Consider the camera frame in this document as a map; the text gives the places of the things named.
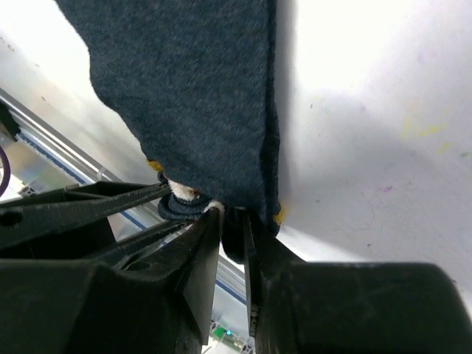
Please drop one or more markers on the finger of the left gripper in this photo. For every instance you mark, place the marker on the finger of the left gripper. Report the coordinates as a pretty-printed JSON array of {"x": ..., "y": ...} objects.
[{"x": 122, "y": 254}]

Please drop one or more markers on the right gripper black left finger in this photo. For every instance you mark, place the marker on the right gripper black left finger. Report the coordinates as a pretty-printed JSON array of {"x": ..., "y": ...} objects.
[{"x": 52, "y": 301}]

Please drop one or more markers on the navy cartoon sock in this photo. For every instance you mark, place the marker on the navy cartoon sock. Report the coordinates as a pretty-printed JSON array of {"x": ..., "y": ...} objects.
[{"x": 194, "y": 83}]

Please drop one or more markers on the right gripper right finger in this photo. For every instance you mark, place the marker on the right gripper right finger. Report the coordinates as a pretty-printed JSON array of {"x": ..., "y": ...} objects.
[{"x": 295, "y": 306}]

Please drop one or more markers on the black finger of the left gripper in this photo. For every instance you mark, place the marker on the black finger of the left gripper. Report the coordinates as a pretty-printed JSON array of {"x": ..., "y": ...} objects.
[{"x": 68, "y": 208}]

